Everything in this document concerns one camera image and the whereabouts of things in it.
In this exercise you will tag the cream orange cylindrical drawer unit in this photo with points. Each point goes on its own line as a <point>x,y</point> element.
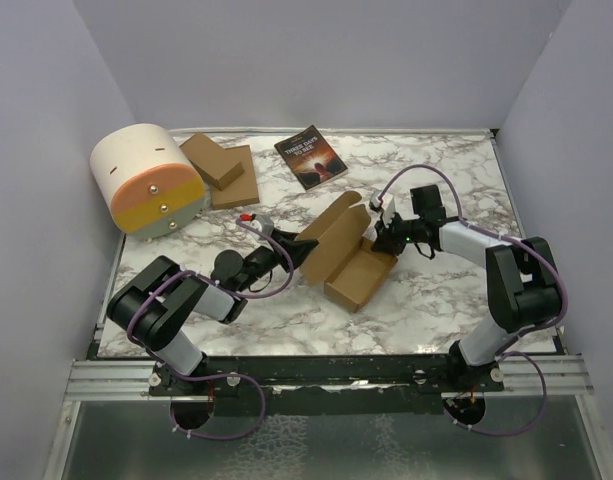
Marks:
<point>150,187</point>

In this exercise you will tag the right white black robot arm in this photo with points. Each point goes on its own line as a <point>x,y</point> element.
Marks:
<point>521,285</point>

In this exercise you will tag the dark paperback book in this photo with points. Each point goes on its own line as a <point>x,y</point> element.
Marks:
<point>310,158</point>

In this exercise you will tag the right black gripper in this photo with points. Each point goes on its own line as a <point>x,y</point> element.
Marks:
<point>384,241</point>

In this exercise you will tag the folded brown cardboard box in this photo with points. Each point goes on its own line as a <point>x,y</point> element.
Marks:
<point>213,162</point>

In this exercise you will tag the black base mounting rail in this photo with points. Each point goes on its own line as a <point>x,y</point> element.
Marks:
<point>325,385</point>

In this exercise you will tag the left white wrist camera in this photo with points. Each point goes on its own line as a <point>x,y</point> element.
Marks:
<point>260,225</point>

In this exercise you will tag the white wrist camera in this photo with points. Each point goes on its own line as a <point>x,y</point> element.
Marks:
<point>384,204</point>
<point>260,225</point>

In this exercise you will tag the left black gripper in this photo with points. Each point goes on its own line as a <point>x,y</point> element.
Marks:
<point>299,248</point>

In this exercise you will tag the flat brown cardboard box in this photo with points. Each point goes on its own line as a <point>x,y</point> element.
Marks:
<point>243,191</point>

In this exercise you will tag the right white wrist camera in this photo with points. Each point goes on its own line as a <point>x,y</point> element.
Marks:
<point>384,204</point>

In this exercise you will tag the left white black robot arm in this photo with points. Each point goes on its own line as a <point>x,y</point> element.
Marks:
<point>153,307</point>

